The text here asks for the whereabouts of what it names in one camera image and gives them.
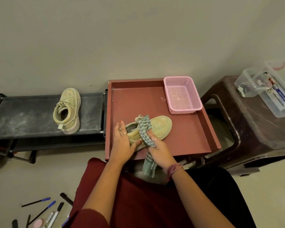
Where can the clear plastic storage box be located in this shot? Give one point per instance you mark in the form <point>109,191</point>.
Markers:
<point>275,92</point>

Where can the pink round eraser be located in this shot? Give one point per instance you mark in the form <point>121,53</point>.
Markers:
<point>39,223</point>

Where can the bunch of keys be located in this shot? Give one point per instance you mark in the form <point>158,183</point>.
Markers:
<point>242,88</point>

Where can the green checked cloth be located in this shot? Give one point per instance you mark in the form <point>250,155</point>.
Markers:
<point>144,127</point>

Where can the black shoe rack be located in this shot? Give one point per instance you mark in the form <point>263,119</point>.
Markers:
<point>26,116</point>

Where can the pink thread wristband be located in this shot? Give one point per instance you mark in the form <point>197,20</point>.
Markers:
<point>174,169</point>

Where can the black pen blue cap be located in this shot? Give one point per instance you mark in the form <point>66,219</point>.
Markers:
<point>35,202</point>
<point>42,212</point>

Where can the pink plastic basket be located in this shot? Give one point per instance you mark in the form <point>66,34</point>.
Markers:
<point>181,97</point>

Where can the red square tray table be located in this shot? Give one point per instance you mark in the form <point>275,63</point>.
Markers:
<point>185,132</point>

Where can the dark brown plastic stool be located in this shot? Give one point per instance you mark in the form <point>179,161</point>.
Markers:
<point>254,135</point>

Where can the person's left thumb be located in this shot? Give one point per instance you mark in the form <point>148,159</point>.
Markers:
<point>137,143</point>

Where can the person's right forearm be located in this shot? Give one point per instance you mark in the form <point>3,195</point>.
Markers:
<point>199,199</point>

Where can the black and white marker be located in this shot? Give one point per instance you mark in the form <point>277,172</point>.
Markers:
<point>56,213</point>

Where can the black trousers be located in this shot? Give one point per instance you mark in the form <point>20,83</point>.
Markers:
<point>228,187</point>

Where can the person's left hand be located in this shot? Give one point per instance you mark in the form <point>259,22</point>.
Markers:
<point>121,149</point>

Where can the person's right hand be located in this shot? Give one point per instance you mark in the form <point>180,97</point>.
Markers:
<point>162,155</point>

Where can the person's left forearm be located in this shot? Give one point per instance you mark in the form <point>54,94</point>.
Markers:
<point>106,187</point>

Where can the thin black pen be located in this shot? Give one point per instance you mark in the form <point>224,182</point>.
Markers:
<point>28,221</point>

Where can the beige sneaker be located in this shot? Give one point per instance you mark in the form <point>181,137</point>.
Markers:
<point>70,109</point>
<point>160,127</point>

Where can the maroon garment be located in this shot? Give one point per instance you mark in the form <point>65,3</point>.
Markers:
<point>142,204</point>

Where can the person's right fingers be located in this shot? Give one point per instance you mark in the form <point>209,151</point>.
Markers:
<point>151,137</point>

